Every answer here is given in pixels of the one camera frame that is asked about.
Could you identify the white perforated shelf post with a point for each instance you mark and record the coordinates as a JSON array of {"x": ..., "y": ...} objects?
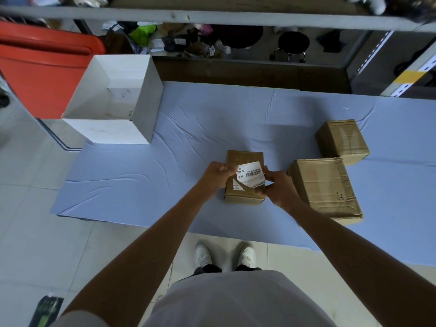
[
  {"x": 374, "y": 51},
  {"x": 414, "y": 73}
]

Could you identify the long gray shelf board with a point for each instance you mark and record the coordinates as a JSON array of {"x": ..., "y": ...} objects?
[{"x": 211, "y": 17}]

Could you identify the white bin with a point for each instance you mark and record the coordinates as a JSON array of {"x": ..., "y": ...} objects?
[{"x": 148, "y": 98}]

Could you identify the person's white shoe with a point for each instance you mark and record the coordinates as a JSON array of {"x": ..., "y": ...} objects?
[
  {"x": 247, "y": 257},
  {"x": 202, "y": 256}
]

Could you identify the person's right forearm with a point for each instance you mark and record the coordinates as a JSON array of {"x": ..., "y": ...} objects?
[{"x": 364, "y": 262}]

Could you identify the black rolling stool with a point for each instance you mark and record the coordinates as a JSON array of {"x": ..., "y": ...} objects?
[{"x": 293, "y": 42}]

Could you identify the person's white shirt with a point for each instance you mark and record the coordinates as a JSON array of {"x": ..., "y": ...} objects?
[{"x": 238, "y": 299}]

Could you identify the bright green bag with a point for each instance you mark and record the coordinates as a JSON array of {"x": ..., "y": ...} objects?
[{"x": 143, "y": 34}]

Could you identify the medium brown cardboard box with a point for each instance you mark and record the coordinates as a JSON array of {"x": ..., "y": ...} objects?
[{"x": 243, "y": 156}]

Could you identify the small brown cardboard box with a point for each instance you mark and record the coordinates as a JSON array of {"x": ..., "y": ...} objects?
[{"x": 342, "y": 139}]

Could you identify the dark green bag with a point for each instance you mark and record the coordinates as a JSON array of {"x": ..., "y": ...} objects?
[{"x": 46, "y": 311}]

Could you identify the white handheld controller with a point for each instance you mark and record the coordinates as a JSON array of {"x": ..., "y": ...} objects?
[{"x": 374, "y": 5}]

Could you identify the large cardboard box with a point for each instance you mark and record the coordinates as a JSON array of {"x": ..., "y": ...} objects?
[{"x": 322, "y": 185}]

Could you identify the yellow tape strip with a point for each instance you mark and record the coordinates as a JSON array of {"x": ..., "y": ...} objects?
[{"x": 408, "y": 77}]

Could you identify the blue table cloth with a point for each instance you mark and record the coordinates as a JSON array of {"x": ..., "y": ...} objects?
[{"x": 204, "y": 125}]

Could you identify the white barcode label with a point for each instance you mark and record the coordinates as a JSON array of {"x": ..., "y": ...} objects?
[{"x": 252, "y": 173}]

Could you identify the red plastic chair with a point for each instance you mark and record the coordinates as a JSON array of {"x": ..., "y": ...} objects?
[{"x": 41, "y": 74}]

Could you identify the person's right hand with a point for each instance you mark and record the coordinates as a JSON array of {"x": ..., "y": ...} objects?
[{"x": 282, "y": 190}]

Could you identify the person's left forearm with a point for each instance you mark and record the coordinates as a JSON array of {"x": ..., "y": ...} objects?
[{"x": 136, "y": 262}]

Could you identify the person's left white shoe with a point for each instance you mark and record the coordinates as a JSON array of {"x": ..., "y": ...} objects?
[{"x": 202, "y": 256}]

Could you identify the person's left hand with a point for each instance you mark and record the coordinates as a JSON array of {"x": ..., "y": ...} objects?
[{"x": 214, "y": 178}]

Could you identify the person's right white shoe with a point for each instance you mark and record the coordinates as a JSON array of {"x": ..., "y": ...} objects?
[{"x": 247, "y": 257}]

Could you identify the person's dark trousers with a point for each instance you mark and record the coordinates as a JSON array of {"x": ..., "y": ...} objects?
[{"x": 209, "y": 269}]

